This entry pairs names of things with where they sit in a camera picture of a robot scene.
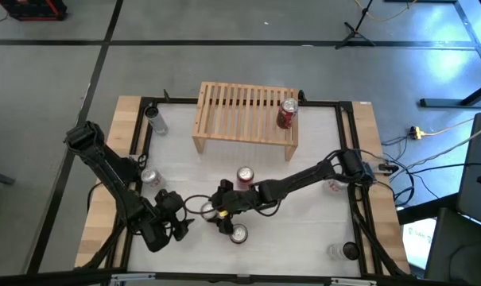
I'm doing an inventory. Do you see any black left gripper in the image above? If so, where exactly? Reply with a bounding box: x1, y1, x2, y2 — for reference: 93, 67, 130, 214
154, 189, 196, 242

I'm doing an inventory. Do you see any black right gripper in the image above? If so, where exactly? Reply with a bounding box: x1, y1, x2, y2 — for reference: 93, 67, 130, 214
211, 178, 266, 237

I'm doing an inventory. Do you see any wooden slatted shelf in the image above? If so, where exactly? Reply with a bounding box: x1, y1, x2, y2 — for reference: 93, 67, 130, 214
191, 81, 300, 162

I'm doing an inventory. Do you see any black overhead beam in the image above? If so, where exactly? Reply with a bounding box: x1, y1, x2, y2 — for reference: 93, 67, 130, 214
0, 269, 481, 286

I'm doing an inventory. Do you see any white printed board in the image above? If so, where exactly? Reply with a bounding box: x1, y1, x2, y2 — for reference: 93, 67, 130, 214
401, 217, 438, 271

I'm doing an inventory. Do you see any black tripod stand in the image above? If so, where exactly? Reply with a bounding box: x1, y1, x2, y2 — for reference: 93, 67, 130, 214
334, 0, 377, 51

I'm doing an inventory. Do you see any dark grey chair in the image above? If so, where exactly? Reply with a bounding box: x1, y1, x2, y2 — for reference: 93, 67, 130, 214
425, 206, 481, 286

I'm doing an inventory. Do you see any grey computer case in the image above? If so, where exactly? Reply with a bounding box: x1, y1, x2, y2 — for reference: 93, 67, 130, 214
456, 112, 481, 231

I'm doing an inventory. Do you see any black and red crate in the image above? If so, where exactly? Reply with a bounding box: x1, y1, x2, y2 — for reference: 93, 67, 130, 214
0, 0, 69, 22

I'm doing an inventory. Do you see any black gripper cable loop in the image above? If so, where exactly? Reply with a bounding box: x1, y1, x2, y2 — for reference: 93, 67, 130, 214
183, 193, 215, 218

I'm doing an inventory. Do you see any silver beam bracket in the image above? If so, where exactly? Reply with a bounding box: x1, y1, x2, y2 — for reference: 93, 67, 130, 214
330, 277, 378, 286
111, 272, 157, 285

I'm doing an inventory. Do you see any black aluminium table frame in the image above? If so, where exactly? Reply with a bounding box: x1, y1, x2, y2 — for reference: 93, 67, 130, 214
80, 90, 412, 279

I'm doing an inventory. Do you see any white cable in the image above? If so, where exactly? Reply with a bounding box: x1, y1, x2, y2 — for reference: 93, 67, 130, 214
422, 109, 481, 137
405, 121, 481, 170

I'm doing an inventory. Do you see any yellow floor cable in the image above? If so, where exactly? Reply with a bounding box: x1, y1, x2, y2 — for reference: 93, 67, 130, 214
353, 0, 418, 23

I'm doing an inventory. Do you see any black desk frame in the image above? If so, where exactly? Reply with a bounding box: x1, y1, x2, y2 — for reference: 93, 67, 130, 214
385, 0, 481, 109

